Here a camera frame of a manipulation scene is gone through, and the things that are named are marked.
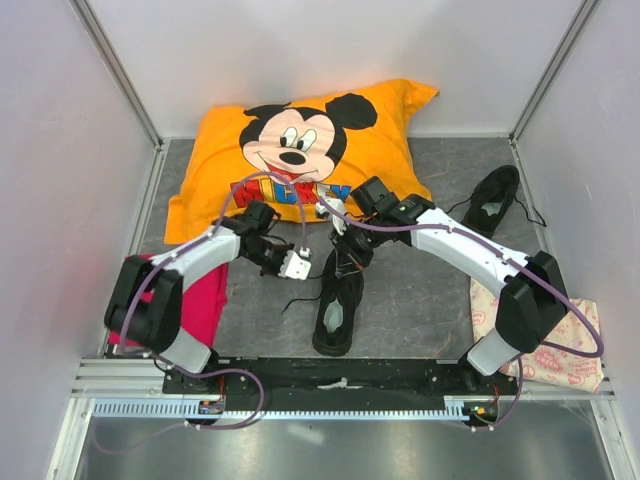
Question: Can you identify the right aluminium frame post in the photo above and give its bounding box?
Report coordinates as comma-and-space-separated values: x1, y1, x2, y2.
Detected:
509, 0, 600, 145

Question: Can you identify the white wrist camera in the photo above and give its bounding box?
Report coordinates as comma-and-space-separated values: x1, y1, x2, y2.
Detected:
315, 196, 347, 236
278, 247, 311, 280

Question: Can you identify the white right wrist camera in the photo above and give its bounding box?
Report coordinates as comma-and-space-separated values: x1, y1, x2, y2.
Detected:
315, 196, 347, 236

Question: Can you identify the aluminium slotted rail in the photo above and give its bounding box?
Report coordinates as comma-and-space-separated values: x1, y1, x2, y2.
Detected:
93, 390, 494, 421

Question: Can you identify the aluminium frame post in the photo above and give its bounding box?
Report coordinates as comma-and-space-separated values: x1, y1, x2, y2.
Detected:
69, 0, 164, 150
509, 0, 600, 145

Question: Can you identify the cream pink cartoon pouch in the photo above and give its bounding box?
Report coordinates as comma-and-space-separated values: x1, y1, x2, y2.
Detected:
469, 277, 604, 394

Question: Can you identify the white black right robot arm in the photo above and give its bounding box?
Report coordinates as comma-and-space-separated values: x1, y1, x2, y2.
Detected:
316, 177, 568, 394

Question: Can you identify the orange Mickey pillow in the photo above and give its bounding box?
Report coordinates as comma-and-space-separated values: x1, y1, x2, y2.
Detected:
164, 79, 439, 245

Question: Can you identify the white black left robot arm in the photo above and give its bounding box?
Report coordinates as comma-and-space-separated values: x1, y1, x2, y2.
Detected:
104, 201, 310, 393

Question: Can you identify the left aluminium frame post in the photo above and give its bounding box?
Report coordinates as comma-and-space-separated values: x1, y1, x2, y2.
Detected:
69, 0, 164, 150

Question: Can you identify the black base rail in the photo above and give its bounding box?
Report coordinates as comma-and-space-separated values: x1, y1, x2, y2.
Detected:
162, 357, 517, 401

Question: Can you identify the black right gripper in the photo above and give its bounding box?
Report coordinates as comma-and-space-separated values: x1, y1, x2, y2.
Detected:
329, 215, 385, 277

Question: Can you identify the magenta folded cloth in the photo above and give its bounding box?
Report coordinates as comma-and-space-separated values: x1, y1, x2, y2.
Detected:
104, 255, 228, 353

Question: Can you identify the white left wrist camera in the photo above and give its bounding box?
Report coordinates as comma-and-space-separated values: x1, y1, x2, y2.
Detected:
278, 247, 311, 280

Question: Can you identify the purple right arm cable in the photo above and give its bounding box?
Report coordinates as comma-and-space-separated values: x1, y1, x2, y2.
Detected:
317, 196, 605, 359

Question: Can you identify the black shoe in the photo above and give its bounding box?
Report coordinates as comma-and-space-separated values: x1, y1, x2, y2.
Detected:
462, 165, 520, 239
312, 250, 364, 357

